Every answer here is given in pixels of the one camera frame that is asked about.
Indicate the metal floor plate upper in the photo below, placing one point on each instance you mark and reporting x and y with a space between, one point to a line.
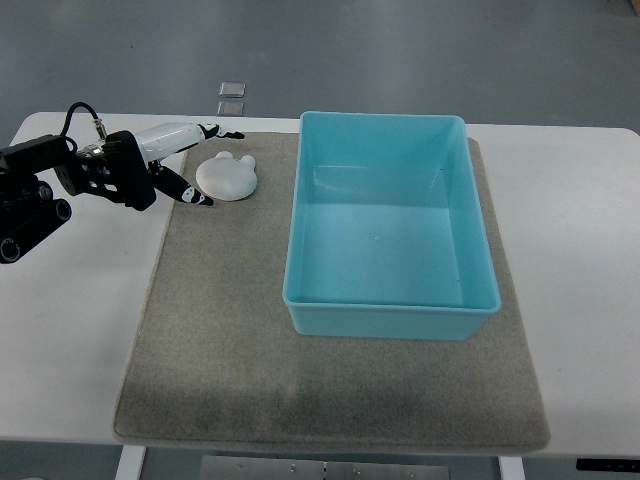
229 89

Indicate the grey felt mat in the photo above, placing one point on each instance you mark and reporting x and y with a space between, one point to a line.
216 362

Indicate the blue plastic box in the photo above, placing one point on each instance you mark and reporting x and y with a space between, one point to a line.
387 235

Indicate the black table control panel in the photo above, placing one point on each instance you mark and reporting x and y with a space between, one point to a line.
608 465

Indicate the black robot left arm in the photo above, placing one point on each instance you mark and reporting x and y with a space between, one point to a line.
113 169

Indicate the metal floor plate lower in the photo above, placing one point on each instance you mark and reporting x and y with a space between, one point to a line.
230 108

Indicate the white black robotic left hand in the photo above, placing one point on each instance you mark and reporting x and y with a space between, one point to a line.
160 142

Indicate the metal floor plate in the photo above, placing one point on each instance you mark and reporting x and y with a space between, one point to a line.
230 108
229 89

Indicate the metal table base plate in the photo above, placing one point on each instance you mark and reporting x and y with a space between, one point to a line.
226 467

